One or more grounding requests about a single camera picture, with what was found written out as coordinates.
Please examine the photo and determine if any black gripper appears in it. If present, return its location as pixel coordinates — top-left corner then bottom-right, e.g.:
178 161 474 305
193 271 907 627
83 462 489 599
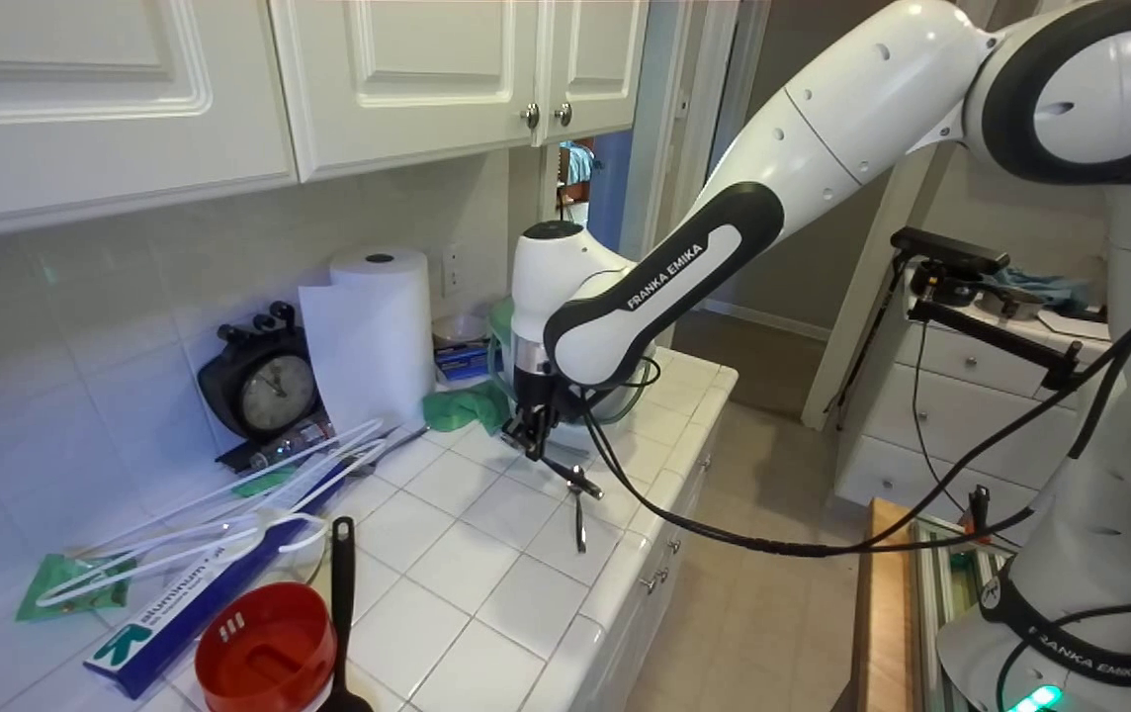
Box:
497 367 583 467

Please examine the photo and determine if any silver fork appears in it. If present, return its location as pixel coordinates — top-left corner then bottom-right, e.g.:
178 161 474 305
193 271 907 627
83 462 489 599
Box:
536 447 605 504

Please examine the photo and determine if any white compost bin body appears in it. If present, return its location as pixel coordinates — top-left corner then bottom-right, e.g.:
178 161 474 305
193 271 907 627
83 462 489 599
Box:
583 343 660 430

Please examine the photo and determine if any green plastic bag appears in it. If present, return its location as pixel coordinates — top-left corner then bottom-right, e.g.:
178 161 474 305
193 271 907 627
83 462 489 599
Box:
420 381 516 437

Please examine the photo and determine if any blue label jar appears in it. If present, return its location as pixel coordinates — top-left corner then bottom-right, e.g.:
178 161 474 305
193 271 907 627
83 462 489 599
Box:
431 310 501 388

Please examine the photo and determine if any white paper towel roll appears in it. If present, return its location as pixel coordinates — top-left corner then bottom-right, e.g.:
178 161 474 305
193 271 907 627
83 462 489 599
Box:
298 249 439 439

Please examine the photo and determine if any white base cabinet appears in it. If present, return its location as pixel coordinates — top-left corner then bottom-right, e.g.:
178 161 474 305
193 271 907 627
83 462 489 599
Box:
561 373 743 712

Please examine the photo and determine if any black ladle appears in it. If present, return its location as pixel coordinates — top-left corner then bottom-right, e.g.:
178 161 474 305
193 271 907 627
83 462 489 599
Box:
321 513 381 712

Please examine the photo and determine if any blue hanging object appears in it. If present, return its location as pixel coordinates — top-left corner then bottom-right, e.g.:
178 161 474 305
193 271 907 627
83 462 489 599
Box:
559 133 596 231

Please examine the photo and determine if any white plastic hanger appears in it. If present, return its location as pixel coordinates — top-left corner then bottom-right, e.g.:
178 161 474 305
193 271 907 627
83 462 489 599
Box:
31 417 399 612
65 425 431 627

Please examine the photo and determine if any red measuring cup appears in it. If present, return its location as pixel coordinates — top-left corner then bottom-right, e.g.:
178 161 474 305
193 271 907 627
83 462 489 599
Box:
192 582 339 712

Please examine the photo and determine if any white upper cabinet door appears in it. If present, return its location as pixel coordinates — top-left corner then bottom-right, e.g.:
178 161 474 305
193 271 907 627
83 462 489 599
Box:
540 0 652 148
0 0 300 249
267 0 550 187

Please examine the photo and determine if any wooden board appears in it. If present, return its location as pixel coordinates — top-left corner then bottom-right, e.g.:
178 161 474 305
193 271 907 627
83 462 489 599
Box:
849 496 928 712

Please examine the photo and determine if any blue wrap box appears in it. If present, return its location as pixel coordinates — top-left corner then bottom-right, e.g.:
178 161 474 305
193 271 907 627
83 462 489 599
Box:
83 430 431 704

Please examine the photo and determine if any green paper sheet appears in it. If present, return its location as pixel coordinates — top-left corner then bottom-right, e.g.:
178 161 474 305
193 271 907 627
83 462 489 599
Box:
11 549 134 627

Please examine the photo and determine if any teal cloth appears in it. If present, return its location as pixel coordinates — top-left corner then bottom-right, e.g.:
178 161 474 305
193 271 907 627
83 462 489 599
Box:
984 265 1110 321

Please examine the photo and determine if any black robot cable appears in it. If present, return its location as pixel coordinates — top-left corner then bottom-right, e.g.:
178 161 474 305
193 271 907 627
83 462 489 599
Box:
578 240 1131 566

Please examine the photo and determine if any black camera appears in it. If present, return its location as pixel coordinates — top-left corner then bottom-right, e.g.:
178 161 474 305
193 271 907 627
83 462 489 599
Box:
892 227 1017 284

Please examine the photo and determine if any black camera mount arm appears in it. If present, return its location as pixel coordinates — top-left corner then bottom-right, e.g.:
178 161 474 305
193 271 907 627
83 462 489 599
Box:
907 271 1110 396

